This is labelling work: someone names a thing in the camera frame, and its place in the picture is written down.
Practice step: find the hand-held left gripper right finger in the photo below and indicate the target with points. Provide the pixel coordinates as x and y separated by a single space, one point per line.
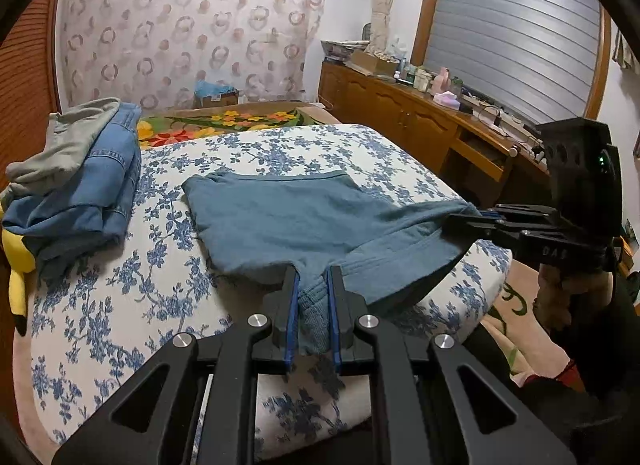
334 317

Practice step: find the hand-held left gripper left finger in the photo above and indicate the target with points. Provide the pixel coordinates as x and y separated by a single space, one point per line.
292 317

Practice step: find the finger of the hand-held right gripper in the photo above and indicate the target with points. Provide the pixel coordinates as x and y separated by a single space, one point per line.
520 214
475 226

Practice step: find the teal pants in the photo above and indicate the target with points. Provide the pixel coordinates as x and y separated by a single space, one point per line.
300 225

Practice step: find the person's right forearm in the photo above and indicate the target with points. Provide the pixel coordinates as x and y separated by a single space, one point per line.
620 315

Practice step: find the person's right hand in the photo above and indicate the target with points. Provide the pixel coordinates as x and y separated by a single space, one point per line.
557 297

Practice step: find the pink tissue box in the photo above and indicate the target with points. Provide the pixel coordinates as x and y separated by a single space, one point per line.
446 100

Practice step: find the wooden sideboard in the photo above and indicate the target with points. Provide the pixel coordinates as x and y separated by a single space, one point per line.
390 110

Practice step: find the cluster of toiletry bottles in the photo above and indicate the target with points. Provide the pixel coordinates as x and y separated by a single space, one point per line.
425 77

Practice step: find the grey window blind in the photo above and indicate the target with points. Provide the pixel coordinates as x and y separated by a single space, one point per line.
510 25

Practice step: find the white blue floral bedsheet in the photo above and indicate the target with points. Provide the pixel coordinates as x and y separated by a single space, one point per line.
125 295

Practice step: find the open cardboard box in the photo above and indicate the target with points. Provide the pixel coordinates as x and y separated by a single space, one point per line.
372 64

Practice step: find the stack of papers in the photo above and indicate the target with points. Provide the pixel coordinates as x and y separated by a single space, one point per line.
345 49

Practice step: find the cardboard box on floor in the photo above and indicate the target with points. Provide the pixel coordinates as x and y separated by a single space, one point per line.
220 101

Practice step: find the folded blue denim jeans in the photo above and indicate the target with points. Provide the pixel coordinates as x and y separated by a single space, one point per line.
95 185

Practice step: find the crumpled blue cloth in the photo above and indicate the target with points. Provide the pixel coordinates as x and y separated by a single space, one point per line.
212 87

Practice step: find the yellow plush toy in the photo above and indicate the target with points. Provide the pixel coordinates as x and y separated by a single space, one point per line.
15 260

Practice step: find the folded grey garment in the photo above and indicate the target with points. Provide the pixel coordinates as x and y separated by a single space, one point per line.
65 145

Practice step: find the circle patterned curtain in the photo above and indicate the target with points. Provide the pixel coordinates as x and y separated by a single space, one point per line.
190 25

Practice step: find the brown slatted wooden wardrobe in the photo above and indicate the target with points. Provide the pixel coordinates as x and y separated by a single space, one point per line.
25 85

